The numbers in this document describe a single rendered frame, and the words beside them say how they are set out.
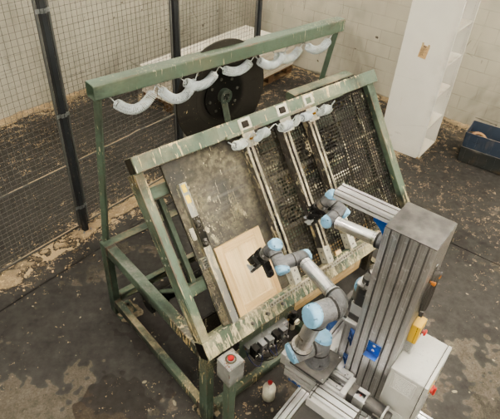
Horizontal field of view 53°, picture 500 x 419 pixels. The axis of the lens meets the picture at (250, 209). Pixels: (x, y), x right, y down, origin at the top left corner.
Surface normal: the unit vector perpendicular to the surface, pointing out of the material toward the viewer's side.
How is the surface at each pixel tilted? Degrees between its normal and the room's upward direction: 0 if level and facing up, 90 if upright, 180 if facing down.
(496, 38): 90
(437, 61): 90
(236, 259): 54
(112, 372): 0
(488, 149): 90
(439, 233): 0
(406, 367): 0
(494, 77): 90
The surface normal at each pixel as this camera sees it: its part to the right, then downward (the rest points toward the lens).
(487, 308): 0.05, -0.78
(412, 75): -0.62, 0.46
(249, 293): 0.56, -0.06
